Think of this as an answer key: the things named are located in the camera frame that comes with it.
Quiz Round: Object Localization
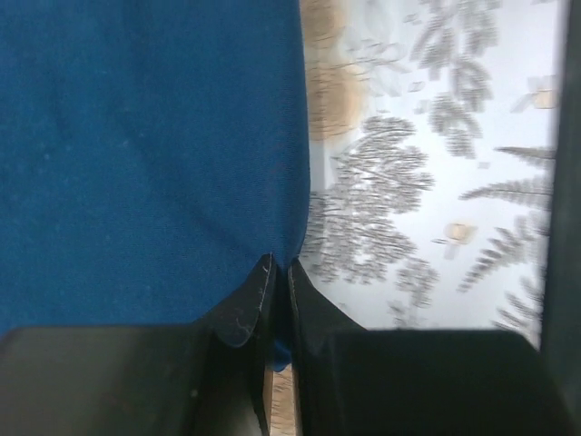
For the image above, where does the floral patterned table mat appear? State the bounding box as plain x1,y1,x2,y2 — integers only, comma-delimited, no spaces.
267,0,559,436

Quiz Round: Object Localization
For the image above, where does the blue printed t shirt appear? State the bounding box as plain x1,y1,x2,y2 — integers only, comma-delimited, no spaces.
0,0,312,372

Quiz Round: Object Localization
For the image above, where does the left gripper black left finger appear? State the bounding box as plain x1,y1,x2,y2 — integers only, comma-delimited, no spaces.
1,255,277,435

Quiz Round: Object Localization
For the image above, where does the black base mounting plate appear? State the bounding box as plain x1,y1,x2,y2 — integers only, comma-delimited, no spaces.
541,1,580,414

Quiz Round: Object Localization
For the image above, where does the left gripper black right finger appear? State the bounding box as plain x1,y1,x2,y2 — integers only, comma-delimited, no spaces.
288,262,576,435

